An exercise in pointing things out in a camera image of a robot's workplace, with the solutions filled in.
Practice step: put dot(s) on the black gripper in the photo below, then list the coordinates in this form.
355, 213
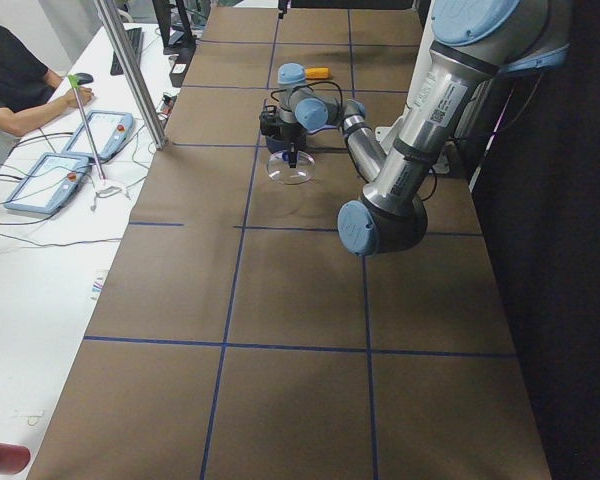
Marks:
293, 135

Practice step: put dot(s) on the glass lid blue knob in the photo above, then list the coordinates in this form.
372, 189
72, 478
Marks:
279, 171

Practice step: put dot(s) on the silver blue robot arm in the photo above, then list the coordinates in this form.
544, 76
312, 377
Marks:
473, 42

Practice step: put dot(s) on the yellow corn cob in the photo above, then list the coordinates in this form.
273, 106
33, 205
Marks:
317, 73

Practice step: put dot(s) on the person's hand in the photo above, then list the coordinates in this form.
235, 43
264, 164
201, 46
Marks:
81, 95

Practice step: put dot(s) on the dark blue saucepan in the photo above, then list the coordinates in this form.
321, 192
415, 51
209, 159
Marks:
275, 145

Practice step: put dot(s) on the black monitor stand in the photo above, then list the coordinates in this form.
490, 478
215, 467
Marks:
174, 26

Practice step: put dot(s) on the far teach pendant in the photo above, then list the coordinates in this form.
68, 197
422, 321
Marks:
109, 129

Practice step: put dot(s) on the teach pendant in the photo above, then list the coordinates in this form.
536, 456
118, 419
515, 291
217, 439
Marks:
49, 184
109, 129

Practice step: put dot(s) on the black computer mouse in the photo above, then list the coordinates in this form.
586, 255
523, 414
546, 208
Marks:
83, 78

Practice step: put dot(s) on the near teach pendant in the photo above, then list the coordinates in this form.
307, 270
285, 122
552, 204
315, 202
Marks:
49, 184

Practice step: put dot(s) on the small paper card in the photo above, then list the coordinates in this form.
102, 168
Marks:
98, 284

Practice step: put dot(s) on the person in black shirt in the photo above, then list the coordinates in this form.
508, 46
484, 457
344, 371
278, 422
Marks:
26, 88

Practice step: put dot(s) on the red cylinder object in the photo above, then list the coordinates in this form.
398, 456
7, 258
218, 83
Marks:
13, 458

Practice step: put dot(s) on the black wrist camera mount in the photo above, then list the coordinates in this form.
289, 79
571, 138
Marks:
269, 122

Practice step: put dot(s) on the aluminium frame post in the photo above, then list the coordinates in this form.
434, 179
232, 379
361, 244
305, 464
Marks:
108, 13

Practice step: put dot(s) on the metal grabber stick green handle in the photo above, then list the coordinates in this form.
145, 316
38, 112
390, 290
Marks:
105, 187

